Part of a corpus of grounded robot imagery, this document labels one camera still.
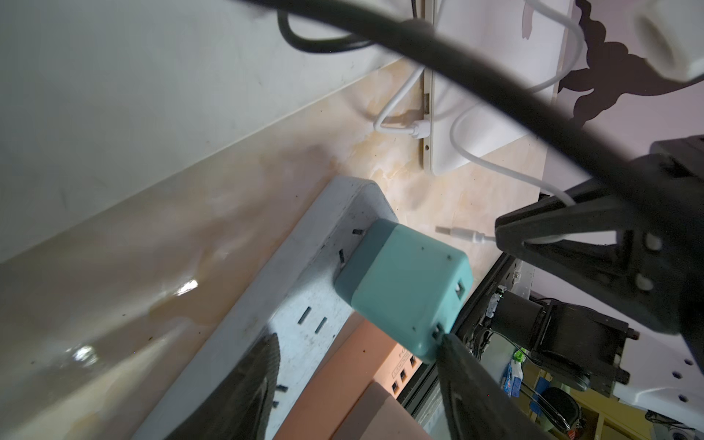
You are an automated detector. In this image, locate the grey power strip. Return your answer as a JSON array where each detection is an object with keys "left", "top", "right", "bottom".
[{"left": 134, "top": 176, "right": 396, "bottom": 439}]

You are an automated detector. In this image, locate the orange power strip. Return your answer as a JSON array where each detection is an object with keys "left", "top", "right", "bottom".
[{"left": 274, "top": 313, "right": 423, "bottom": 439}]

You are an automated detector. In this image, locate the teal charger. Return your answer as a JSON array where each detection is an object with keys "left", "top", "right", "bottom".
[{"left": 334, "top": 219, "right": 474, "bottom": 363}]

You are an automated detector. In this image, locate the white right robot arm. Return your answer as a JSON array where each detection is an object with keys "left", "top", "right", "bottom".
[{"left": 492, "top": 181, "right": 703, "bottom": 430}]

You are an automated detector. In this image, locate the black charging cable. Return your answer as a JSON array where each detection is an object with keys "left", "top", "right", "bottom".
[{"left": 235, "top": 0, "right": 704, "bottom": 221}]

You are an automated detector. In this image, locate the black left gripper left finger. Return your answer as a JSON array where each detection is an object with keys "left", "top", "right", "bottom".
[{"left": 168, "top": 334, "right": 281, "bottom": 439}]

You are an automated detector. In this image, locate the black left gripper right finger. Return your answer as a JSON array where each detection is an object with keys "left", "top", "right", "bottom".
[{"left": 436, "top": 334, "right": 548, "bottom": 440}]

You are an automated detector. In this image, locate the white usb cable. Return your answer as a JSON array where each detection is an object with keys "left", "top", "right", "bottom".
[{"left": 373, "top": 0, "right": 617, "bottom": 246}]

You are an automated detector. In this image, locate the pink charger on orange strip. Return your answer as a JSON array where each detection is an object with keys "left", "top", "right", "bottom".
[{"left": 332, "top": 381, "right": 432, "bottom": 440}]

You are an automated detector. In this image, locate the right white laptop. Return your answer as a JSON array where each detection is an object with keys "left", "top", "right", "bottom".
[{"left": 422, "top": 1, "right": 585, "bottom": 175}]

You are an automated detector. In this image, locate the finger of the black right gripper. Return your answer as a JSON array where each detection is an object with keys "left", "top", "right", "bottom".
[{"left": 495, "top": 180, "right": 703, "bottom": 335}]

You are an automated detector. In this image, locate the centre silver laptop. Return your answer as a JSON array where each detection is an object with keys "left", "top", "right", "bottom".
[{"left": 1, "top": 1, "right": 396, "bottom": 260}]

